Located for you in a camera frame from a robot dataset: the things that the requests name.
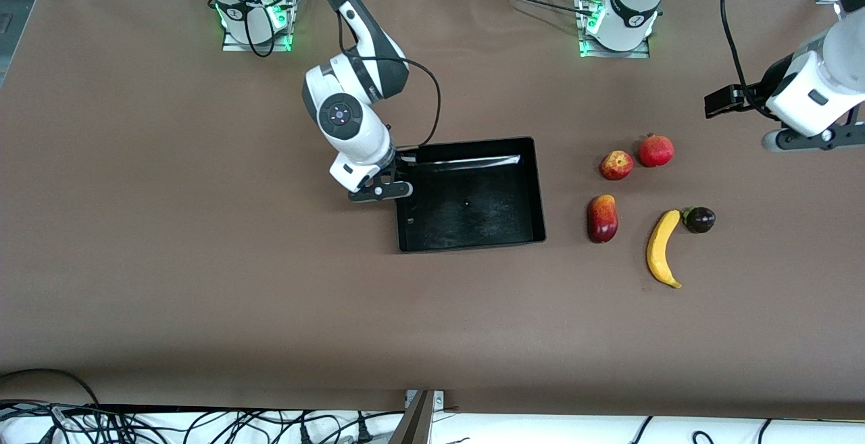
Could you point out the yellow banana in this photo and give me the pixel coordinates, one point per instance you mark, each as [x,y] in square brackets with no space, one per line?
[659,255]

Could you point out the black rectangular box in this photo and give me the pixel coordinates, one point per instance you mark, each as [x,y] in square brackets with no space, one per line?
[473,214]

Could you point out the small dark eggplant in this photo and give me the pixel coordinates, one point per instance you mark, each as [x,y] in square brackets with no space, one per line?
[701,219]

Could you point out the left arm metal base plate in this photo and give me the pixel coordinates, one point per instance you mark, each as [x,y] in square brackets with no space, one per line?
[642,53]

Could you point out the red pomegranate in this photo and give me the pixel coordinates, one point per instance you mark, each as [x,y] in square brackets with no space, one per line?
[656,151]

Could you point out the small metal bracket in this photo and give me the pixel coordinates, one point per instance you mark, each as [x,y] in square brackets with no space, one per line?
[438,400]

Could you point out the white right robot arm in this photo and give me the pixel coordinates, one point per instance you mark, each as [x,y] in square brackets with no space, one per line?
[351,119]

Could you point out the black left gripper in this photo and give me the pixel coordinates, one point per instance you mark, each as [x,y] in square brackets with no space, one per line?
[751,95]

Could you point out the dark metal bar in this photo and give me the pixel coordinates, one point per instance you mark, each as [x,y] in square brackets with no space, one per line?
[413,427]

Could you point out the red orange mango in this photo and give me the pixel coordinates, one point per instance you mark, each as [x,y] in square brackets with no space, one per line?
[603,219]

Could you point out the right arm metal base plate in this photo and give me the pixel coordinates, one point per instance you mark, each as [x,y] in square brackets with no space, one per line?
[233,46]

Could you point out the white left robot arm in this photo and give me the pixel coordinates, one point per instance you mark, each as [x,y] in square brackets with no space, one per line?
[821,86]

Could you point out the red yellow apple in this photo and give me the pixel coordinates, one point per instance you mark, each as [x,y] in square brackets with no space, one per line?
[616,165]

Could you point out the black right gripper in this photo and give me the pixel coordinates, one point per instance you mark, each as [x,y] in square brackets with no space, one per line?
[394,172]

